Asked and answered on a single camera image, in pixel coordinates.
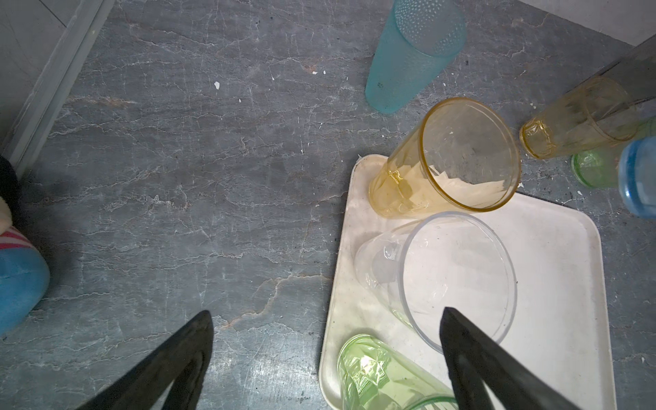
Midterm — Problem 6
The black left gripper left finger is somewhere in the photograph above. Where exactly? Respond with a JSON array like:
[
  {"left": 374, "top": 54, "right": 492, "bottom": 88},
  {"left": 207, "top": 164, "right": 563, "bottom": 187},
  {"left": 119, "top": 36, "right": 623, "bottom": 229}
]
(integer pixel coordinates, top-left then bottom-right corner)
[{"left": 81, "top": 310, "right": 215, "bottom": 409}]

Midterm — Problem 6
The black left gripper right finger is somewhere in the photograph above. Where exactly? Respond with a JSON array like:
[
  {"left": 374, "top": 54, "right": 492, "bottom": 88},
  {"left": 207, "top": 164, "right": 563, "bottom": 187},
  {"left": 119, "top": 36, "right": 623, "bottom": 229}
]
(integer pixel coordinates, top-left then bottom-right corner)
[{"left": 440, "top": 307, "right": 577, "bottom": 409}]

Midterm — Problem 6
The beige plastic tray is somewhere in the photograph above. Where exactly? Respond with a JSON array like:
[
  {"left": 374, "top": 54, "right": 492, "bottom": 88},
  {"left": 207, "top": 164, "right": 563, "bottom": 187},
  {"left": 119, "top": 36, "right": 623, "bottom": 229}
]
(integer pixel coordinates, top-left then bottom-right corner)
[{"left": 318, "top": 155, "right": 617, "bottom": 409}]

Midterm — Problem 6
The tall green plastic cup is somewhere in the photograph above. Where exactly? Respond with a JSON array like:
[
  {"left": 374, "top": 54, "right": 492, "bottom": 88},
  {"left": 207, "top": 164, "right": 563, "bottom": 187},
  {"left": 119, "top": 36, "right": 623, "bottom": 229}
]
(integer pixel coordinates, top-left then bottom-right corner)
[{"left": 337, "top": 334, "right": 459, "bottom": 409}]

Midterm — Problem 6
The clear plastic cup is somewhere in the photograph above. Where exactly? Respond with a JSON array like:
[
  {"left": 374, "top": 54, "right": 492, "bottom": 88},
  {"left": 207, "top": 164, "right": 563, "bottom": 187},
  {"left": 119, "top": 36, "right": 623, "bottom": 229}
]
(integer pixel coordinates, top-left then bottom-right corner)
[{"left": 354, "top": 211, "right": 518, "bottom": 352}]

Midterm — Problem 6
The tall amber plastic cup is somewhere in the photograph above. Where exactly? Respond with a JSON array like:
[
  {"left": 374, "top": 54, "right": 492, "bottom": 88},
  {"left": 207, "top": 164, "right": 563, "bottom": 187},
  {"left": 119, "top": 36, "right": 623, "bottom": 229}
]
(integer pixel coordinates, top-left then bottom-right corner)
[{"left": 368, "top": 97, "right": 521, "bottom": 219}]

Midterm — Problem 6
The blue plastic cup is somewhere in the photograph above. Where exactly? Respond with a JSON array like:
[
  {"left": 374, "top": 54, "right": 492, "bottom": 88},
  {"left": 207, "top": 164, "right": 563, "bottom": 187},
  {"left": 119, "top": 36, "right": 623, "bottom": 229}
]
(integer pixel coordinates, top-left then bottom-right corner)
[{"left": 618, "top": 136, "right": 656, "bottom": 219}]

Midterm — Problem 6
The teal plastic cup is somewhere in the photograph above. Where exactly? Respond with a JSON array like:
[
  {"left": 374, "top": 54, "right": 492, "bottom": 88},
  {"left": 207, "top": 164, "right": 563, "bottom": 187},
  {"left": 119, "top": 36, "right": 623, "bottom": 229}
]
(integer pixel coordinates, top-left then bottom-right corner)
[{"left": 365, "top": 1, "right": 466, "bottom": 114}]

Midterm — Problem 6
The dark grey plastic cup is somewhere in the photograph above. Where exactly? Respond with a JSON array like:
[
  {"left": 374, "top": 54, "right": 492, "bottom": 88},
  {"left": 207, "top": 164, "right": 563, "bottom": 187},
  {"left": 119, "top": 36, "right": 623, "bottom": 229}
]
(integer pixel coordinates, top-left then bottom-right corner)
[{"left": 592, "top": 35, "right": 656, "bottom": 104}]

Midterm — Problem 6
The pink boy plush doll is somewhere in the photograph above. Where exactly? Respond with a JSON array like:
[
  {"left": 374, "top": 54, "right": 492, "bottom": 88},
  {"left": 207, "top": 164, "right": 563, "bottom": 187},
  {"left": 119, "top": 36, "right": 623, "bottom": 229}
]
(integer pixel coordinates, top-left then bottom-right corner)
[{"left": 1, "top": 158, "right": 51, "bottom": 335}]

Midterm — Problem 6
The short green plastic cup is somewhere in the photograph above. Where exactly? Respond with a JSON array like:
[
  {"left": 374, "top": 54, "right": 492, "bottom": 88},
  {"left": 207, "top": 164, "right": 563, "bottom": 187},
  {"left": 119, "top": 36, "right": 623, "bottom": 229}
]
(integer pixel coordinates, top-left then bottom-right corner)
[{"left": 571, "top": 116, "right": 655, "bottom": 189}]

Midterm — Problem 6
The short amber plastic cup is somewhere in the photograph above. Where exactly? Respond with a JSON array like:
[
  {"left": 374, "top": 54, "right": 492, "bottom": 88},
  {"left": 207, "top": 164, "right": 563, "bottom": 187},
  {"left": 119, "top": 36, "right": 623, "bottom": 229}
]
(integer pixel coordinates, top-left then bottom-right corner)
[{"left": 519, "top": 77, "right": 639, "bottom": 160}]

